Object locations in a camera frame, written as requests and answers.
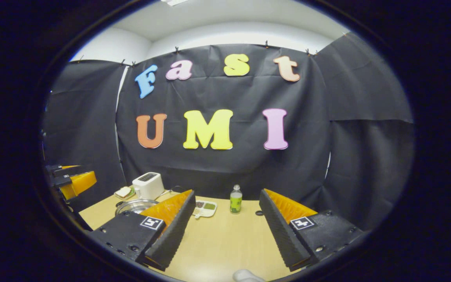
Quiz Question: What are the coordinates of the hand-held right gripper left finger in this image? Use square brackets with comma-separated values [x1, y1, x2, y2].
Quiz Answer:
[88, 190, 197, 271]

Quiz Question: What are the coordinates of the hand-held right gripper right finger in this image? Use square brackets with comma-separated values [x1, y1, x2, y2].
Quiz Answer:
[259, 188, 364, 271]

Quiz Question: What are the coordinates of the stainless steel pot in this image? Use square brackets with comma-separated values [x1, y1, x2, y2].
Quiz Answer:
[115, 199, 159, 217]

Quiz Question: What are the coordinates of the white divided bean tray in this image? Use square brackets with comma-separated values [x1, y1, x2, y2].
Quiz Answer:
[192, 200, 218, 219]

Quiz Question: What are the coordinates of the small green plate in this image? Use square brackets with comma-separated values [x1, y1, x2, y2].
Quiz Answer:
[114, 187, 136, 201]

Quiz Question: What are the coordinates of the green label drink bottle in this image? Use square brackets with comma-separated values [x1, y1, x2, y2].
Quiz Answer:
[230, 184, 243, 214]

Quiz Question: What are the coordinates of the white cloth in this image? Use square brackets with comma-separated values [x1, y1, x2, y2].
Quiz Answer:
[233, 269, 266, 282]

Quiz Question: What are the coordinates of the white toaster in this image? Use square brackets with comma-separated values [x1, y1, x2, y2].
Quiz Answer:
[132, 172, 165, 200]

